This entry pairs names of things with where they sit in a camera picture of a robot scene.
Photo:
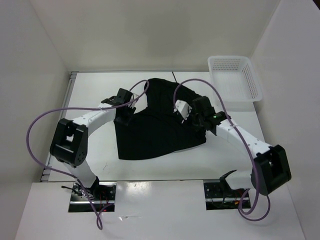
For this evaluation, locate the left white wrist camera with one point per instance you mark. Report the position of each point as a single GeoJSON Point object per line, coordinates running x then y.
{"type": "Point", "coordinates": [133, 100]}

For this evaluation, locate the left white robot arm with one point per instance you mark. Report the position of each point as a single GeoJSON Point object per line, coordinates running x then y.
{"type": "Point", "coordinates": [70, 141]}

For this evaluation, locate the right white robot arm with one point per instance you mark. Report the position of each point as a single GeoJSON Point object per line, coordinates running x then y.
{"type": "Point", "coordinates": [270, 167]}

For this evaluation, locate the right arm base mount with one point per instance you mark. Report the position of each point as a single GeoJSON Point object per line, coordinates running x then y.
{"type": "Point", "coordinates": [216, 198]}

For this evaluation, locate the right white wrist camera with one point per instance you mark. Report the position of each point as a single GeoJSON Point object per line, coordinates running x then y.
{"type": "Point", "coordinates": [183, 109]}

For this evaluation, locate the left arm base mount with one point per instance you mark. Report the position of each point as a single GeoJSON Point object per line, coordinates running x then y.
{"type": "Point", "coordinates": [103, 200]}

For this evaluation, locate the black shorts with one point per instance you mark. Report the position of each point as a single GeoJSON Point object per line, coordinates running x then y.
{"type": "Point", "coordinates": [156, 130]}

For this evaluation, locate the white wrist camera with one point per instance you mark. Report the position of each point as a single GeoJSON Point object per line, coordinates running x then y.
{"type": "Point", "coordinates": [183, 109]}
{"type": "Point", "coordinates": [133, 100]}

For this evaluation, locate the white perforated plastic basket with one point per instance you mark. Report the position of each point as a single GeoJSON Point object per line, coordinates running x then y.
{"type": "Point", "coordinates": [234, 78]}

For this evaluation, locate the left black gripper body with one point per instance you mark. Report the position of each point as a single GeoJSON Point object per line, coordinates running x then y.
{"type": "Point", "coordinates": [128, 112]}

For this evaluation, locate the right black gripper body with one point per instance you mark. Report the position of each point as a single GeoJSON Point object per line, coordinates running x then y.
{"type": "Point", "coordinates": [196, 118]}

